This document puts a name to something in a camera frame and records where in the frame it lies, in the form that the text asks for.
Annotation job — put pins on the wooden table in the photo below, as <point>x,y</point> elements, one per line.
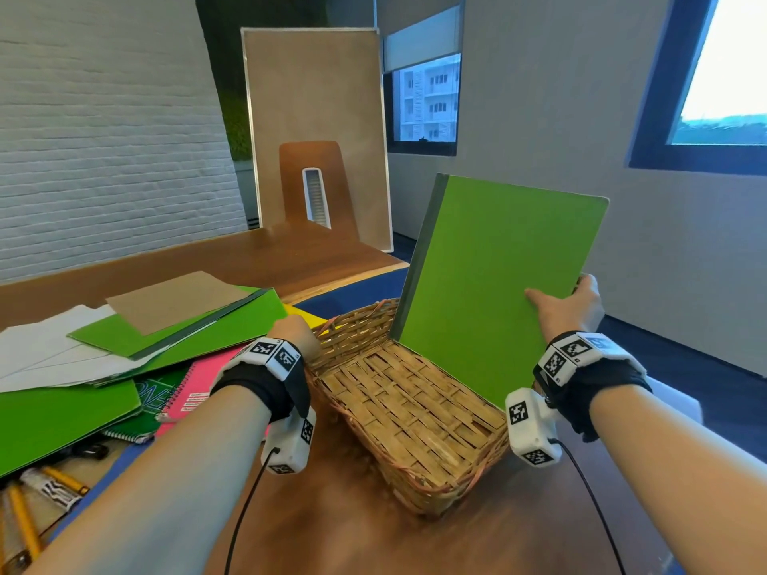
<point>359,532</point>

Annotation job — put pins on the black right wrist marker band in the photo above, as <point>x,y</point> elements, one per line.
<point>569,359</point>

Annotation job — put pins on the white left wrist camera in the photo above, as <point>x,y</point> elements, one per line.
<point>290,443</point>

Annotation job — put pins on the person's right hand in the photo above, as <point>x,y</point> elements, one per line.
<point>569,314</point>

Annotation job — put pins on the window with building view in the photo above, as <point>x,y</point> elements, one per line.
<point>428,101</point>

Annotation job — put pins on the green foliage wall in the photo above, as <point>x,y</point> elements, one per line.
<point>236,125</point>

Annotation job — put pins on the black white marker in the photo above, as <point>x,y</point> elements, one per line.
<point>90,452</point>

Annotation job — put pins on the person's left forearm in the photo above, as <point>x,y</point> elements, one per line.
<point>150,503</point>

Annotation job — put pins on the person's right forearm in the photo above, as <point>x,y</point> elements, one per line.
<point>677,473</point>

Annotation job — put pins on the pink spiral notebook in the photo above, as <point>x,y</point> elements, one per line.
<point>198,389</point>

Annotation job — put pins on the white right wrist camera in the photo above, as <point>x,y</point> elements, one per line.
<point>530,425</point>

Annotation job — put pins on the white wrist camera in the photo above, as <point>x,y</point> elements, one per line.
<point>290,443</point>
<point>530,425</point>

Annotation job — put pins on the bunch of yellow pencils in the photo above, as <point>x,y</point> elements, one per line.
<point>25,521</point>

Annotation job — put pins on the yellow notebook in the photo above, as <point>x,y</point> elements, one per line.
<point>305,317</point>

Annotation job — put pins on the black left wrist marker band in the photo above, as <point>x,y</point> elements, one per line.
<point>275,356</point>

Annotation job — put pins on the brown wooden chair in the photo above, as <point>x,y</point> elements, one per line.
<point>299,185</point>

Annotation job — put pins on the brown metal-framed board panel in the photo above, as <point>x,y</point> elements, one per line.
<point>311,83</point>

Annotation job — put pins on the grey roller blind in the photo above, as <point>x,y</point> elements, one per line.
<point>422,41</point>

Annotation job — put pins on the black white markers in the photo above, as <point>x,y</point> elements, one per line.
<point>51,488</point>

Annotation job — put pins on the person's left hand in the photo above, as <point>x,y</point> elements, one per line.
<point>296,335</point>

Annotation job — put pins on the blue-framed window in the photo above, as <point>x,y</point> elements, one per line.
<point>719,83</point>

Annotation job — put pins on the woven wicker basket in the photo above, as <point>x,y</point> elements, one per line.
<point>407,407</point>

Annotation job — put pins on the black wrist marker band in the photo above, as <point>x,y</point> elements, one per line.
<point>275,356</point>
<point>569,359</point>

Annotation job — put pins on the silver ballpoint pens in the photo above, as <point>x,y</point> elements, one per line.
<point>12,550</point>

